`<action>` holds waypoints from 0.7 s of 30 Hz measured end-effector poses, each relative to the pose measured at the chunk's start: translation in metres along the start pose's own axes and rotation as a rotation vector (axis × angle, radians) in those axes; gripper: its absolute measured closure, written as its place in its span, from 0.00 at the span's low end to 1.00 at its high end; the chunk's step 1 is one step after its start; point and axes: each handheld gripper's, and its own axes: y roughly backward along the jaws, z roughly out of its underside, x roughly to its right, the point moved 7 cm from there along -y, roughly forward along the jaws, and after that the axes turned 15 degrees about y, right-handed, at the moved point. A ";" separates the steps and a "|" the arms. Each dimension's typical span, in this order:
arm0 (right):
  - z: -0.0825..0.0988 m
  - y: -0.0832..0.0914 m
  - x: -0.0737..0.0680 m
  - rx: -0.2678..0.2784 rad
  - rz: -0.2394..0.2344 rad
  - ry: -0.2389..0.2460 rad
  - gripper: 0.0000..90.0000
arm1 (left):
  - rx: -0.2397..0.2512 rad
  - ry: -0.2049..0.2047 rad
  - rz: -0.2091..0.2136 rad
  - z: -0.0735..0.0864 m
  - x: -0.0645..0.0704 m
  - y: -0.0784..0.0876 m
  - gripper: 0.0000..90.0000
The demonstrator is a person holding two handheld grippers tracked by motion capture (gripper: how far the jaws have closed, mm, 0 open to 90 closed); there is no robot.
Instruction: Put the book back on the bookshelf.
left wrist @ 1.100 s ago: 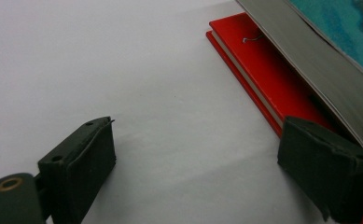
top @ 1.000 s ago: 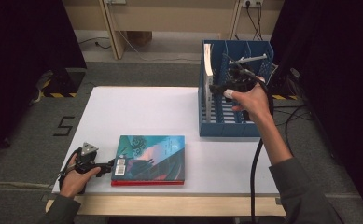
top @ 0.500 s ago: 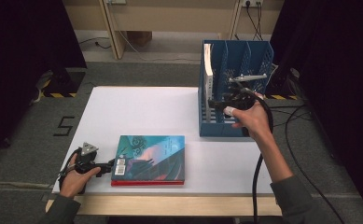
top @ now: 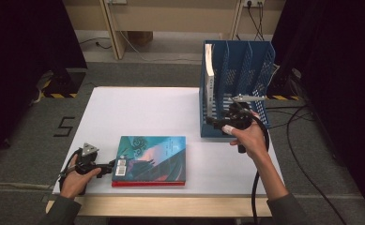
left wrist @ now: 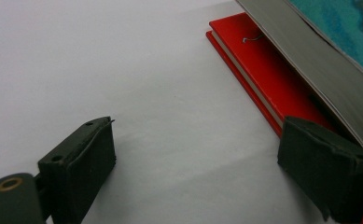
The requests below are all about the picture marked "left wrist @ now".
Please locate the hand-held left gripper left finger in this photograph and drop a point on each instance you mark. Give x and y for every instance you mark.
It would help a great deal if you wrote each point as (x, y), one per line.
(76, 161)

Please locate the red hardcover book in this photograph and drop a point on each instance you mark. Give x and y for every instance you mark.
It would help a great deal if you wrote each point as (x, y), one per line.
(263, 62)

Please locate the white table cover board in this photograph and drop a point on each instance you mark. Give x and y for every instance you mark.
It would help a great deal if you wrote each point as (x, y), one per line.
(107, 62)

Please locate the thick colourful picture book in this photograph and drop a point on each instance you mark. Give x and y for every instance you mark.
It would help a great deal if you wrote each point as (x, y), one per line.
(309, 56)

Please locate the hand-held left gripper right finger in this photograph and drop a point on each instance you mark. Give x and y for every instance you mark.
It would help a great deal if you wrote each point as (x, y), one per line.
(331, 168)

